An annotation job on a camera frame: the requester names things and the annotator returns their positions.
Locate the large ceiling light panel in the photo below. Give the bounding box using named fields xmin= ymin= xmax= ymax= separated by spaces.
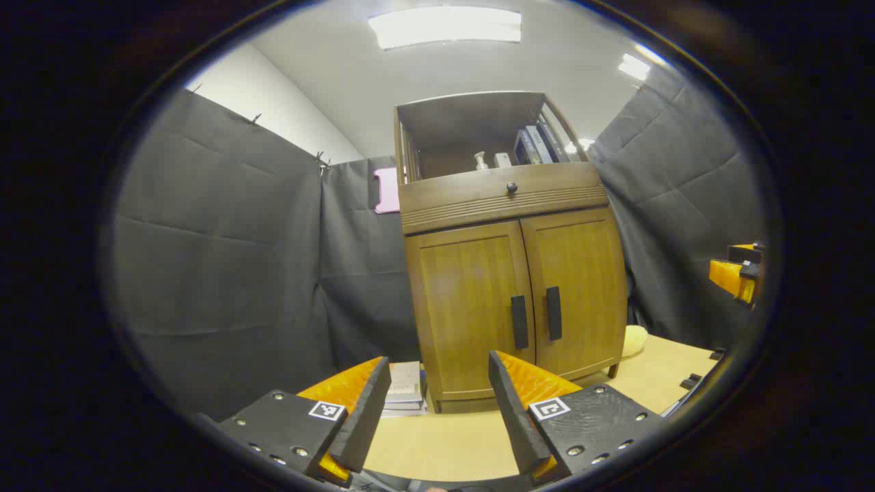
xmin=368 ymin=6 xmax=522 ymax=51

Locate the wooden cabinet drawer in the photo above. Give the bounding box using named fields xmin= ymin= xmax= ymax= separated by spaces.
xmin=399 ymin=162 xmax=610 ymax=235

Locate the black door handle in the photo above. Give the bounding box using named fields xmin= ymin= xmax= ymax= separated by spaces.
xmin=545 ymin=286 xmax=563 ymax=341
xmin=511 ymin=295 xmax=529 ymax=351

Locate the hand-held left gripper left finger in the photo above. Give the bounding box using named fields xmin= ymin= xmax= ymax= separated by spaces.
xmin=205 ymin=355 xmax=392 ymax=487

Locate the beige flat book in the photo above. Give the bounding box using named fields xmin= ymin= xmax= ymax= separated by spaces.
xmin=386 ymin=361 xmax=423 ymax=404

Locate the wooden double-door shoe cabinet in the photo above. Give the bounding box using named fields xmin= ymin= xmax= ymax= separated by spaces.
xmin=393 ymin=91 xmax=628 ymax=414

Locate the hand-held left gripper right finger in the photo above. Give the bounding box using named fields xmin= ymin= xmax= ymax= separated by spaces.
xmin=487 ymin=350 xmax=667 ymax=487

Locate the black backdrop cloth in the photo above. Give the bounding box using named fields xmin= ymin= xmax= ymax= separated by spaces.
xmin=113 ymin=65 xmax=766 ymax=421

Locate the wooden shoe cabinet door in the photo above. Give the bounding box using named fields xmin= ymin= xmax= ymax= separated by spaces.
xmin=521 ymin=207 xmax=628 ymax=380
xmin=405 ymin=220 xmax=537 ymax=402

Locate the yellow round plush toy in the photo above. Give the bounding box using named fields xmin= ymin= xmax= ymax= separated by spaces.
xmin=621 ymin=325 xmax=649 ymax=359

